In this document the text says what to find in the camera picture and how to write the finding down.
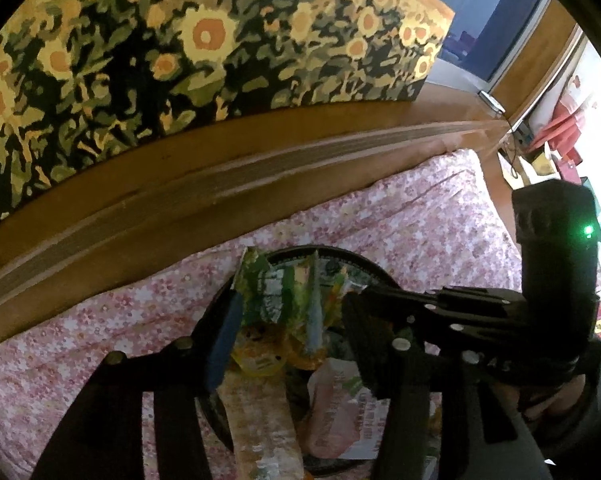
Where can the small white black device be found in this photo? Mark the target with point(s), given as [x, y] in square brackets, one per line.
[493, 101]

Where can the person's right forearm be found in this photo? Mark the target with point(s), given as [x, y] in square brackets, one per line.
[600, 390]

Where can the bright green snack packet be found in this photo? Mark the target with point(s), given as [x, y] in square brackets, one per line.
[268, 290]

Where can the sunflower field painting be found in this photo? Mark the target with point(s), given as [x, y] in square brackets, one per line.
[180, 60]

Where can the yellow snack packet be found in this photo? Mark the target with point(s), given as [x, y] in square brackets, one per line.
[258, 357]

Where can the burger print candy packet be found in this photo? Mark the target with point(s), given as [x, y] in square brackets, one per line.
[343, 287]

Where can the red paper bag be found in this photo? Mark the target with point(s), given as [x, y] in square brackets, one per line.
[563, 125]

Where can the round dark tray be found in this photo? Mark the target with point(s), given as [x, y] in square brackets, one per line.
[360, 264]

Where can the pink floral cloth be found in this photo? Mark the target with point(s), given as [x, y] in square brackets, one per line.
[405, 220]

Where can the small light blue packet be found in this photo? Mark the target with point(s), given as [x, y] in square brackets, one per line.
[314, 320]

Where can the person's right hand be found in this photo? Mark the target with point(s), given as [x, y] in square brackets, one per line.
[550, 402]

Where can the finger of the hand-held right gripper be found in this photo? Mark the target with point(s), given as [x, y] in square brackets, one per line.
[470, 332]
[455, 300]

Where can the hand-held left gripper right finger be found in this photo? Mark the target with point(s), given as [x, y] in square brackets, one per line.
[365, 355]

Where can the blue glass window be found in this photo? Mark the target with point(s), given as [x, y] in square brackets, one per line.
[490, 35]

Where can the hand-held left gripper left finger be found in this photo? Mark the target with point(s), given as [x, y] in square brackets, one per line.
[225, 340]

